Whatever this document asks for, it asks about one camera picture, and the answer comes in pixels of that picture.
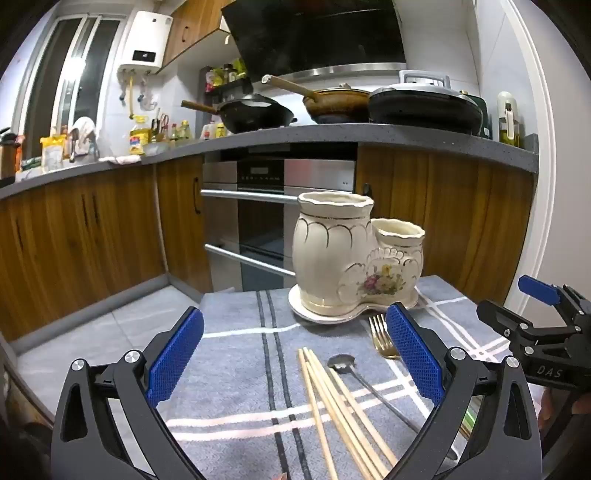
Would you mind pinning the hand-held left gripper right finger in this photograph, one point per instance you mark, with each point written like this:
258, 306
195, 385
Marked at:
415, 355

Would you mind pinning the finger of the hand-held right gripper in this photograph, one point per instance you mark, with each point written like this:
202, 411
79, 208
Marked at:
535, 288
496, 316

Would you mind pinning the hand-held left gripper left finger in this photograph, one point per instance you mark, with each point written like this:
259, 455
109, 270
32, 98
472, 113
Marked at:
175, 355

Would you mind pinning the gold fork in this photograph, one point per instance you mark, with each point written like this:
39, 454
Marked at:
383, 344

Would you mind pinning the long silver slotted spoon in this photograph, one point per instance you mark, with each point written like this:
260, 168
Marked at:
341, 362

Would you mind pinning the cream floral ceramic utensil holder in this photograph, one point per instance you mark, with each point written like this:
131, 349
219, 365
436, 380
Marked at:
323, 249

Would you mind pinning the person's right hand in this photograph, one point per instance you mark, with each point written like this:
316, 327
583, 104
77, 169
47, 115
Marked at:
547, 408

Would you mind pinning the grey checked tablecloth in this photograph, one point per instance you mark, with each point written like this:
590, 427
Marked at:
231, 369

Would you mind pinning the wooden base cabinet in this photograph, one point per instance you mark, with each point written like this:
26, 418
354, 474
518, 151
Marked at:
461, 221
92, 240

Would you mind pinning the cream ceramic holder tray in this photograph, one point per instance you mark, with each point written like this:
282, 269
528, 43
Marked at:
314, 314

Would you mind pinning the oil dispenser bottle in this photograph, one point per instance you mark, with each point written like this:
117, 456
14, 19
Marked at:
508, 124

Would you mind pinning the dark green pot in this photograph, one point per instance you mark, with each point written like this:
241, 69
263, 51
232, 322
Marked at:
480, 110

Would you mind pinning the stainless built-in oven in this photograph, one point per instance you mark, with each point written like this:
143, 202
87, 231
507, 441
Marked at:
258, 175

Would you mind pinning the black lidded pan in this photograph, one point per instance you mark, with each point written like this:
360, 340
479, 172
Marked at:
425, 110

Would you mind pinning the yellow cooking oil bottle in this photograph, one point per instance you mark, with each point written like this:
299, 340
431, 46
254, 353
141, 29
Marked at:
138, 143

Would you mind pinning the kitchen scissors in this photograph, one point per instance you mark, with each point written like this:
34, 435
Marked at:
160, 122

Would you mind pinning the yellow food packet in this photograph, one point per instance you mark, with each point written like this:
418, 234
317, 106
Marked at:
51, 154

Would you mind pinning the white towel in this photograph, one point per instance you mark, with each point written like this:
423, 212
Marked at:
83, 129

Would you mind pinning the black wok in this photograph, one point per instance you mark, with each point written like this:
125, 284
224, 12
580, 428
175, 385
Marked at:
254, 115

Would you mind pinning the black spice rack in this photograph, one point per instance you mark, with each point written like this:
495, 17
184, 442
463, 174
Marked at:
221, 78

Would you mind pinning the sliding glass door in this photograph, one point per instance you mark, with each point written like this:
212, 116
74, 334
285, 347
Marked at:
69, 83

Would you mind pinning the white water heater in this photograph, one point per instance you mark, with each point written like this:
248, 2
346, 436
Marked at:
145, 41

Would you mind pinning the black range hood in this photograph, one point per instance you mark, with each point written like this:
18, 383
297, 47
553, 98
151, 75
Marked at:
323, 37

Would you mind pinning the wooden wall cabinet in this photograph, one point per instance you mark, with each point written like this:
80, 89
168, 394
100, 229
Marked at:
194, 27

